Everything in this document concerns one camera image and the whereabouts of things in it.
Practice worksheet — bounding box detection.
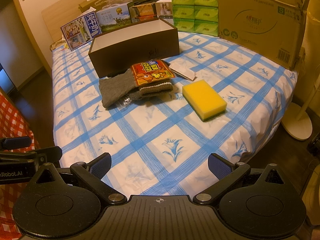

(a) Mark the yellow green sponge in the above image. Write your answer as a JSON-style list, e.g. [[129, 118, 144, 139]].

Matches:
[[182, 80, 227, 121]]

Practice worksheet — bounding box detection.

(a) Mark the grey knit sock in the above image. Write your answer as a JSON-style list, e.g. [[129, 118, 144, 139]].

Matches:
[[99, 69, 136, 108]]

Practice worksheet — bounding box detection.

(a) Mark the brown patterned knit sock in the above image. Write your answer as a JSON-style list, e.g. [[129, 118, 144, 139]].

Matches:
[[127, 80, 173, 101]]

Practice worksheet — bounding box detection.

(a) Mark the white paper sachet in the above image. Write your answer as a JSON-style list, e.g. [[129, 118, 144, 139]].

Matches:
[[169, 63, 196, 81]]

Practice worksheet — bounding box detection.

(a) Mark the red checkered cloth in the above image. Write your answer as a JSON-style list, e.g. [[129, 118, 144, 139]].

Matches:
[[1, 90, 39, 239]]

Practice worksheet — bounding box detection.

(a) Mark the blue checkered bed sheet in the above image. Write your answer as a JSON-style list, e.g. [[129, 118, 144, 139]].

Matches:
[[52, 32, 298, 196]]

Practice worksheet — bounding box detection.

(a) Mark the white fan base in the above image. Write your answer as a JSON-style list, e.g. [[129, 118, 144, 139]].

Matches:
[[281, 76, 319, 141]]

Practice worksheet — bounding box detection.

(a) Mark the blue cartoon milk carton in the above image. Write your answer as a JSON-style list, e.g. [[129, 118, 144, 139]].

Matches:
[[61, 11, 102, 51]]

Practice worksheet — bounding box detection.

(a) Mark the wooden headboard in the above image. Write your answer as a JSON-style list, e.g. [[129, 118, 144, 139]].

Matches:
[[41, 0, 97, 42]]

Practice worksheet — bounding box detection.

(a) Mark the dark brown open box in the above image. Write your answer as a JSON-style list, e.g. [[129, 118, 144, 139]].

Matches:
[[88, 18, 180, 79]]

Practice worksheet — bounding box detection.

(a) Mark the cow picture milk box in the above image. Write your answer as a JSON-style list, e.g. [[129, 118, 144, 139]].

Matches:
[[95, 2, 134, 33]]

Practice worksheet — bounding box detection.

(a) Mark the large brown cardboard box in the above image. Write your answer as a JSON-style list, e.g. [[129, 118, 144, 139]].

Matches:
[[218, 0, 310, 70]]

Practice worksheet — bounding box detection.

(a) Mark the flat brown cardboard box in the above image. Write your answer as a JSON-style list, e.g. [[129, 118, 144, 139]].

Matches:
[[78, 0, 104, 12]]

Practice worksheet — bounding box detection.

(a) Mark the green tissue pack bundle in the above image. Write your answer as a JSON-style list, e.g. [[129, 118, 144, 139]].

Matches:
[[171, 0, 219, 36]]

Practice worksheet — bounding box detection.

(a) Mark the upper instant noodle bowl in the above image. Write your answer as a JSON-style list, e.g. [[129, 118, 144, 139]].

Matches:
[[133, 2, 157, 17]]

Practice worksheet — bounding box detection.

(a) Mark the white humidifier product box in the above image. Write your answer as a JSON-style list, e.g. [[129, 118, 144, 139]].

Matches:
[[155, 0, 174, 25]]

